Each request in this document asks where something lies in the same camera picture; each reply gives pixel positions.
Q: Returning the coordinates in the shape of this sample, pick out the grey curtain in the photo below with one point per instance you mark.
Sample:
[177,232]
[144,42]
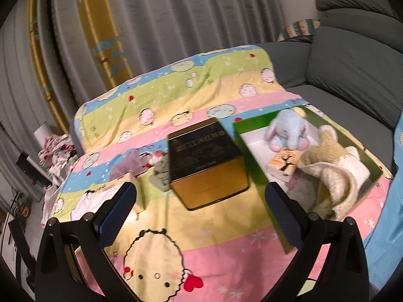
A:
[189,12]

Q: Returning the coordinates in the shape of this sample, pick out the white cylinder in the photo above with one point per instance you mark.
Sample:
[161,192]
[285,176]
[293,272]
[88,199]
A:
[42,133]

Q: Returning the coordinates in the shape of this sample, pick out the yellow patterned curtain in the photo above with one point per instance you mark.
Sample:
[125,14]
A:
[44,53]
[100,28]

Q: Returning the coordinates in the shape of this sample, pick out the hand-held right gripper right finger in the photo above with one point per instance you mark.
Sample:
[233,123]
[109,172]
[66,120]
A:
[285,217]

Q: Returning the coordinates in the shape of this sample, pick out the small orange patterned box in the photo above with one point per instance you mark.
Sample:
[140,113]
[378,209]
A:
[283,162]

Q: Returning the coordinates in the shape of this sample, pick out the pile of clothes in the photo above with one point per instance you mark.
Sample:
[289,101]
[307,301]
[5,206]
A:
[56,154]

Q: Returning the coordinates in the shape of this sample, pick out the light blue elephant plush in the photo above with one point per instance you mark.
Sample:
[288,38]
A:
[286,125]

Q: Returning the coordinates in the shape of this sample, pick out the cartoon printed pastel blanket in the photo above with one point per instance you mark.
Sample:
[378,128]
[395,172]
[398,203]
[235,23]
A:
[176,81]

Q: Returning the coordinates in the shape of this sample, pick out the cream knitted hat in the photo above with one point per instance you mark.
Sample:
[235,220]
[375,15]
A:
[330,170]

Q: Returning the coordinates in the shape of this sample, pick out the black and gold tin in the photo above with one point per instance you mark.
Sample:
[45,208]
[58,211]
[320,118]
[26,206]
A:
[201,160]

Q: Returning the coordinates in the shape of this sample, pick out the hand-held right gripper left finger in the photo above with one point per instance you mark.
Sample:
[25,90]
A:
[116,214]

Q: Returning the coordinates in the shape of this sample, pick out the grey-green sock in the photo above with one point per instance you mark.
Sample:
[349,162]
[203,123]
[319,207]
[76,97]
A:
[160,173]

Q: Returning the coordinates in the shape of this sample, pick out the light blue cloth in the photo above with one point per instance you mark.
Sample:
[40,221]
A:
[390,201]

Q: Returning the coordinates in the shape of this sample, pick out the purple fluffy cloth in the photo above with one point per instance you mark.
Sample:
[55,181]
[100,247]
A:
[126,163]

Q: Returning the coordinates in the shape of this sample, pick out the cream folded cloth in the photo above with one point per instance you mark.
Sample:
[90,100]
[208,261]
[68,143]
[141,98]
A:
[124,182]

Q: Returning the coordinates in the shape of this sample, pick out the black stand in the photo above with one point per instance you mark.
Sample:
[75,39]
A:
[30,166]

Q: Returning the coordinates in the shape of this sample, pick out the green cardboard box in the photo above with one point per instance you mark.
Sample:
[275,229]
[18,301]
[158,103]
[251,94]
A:
[252,151]

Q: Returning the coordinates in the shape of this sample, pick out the grey sofa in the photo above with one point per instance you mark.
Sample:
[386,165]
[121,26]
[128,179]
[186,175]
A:
[346,75]

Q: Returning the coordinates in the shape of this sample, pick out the striped cushion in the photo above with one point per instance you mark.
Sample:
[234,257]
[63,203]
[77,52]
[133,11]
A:
[297,30]

